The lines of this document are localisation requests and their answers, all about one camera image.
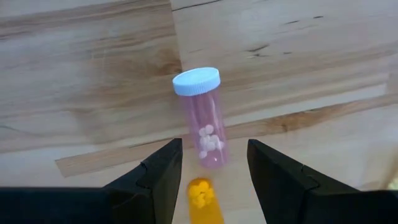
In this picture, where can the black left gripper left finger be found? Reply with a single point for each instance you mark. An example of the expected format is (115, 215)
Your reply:
(155, 193)

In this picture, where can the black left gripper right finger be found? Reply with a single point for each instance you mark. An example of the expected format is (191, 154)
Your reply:
(280, 193)

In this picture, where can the pink medicine bottle white cap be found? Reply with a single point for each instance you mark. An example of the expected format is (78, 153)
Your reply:
(205, 124)

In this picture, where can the orange medicine bottle white cap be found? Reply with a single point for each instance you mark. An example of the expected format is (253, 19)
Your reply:
(203, 211)

